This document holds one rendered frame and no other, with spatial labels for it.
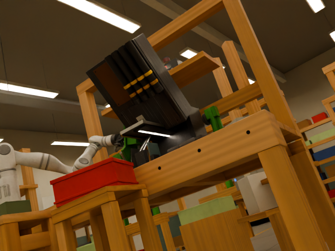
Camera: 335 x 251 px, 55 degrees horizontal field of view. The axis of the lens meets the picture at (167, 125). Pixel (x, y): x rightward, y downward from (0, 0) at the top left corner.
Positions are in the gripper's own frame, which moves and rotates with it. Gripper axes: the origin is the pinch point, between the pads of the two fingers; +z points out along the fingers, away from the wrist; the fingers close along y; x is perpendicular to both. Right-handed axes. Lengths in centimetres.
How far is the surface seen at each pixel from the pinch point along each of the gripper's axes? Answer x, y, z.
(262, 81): 2, 36, 79
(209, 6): -39, 78, 50
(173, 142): 8.8, -0.5, 27.3
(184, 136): 7.0, 1.3, 35.0
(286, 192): 3, -50, 97
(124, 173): -17, -52, 34
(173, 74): -15.9, 39.1, 25.0
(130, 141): -3.6, -10.1, 7.2
